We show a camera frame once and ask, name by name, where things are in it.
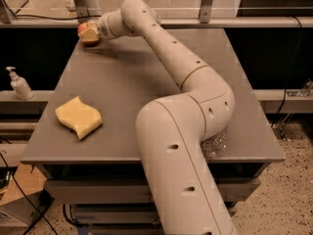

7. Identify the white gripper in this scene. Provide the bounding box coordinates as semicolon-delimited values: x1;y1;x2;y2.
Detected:
79;14;114;44

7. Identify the red apple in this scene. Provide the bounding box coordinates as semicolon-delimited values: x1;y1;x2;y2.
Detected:
77;22;99;46

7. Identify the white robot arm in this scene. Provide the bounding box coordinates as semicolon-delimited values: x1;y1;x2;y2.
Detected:
78;0;238;235

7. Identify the yellow wavy sponge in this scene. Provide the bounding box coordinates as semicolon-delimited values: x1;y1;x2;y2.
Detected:
55;96;103;140

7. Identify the white pump dispenser bottle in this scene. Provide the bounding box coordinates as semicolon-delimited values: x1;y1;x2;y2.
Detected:
6;67;33;101

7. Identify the grey drawer cabinet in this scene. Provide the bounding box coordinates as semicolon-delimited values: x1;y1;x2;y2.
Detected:
22;28;284;235

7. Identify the cardboard box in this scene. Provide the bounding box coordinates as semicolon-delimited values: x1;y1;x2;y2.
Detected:
0;163;47;228

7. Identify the clear plastic water bottle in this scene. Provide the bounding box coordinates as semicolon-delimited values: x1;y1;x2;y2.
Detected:
201;130;227;160

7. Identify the grey metal frame rail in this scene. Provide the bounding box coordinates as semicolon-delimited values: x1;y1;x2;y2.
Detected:
1;0;313;28

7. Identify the black cable on shelf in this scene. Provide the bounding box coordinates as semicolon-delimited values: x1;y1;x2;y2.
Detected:
13;14;102;22

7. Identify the black cable on floor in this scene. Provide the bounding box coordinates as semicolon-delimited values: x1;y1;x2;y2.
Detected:
0;152;60;235

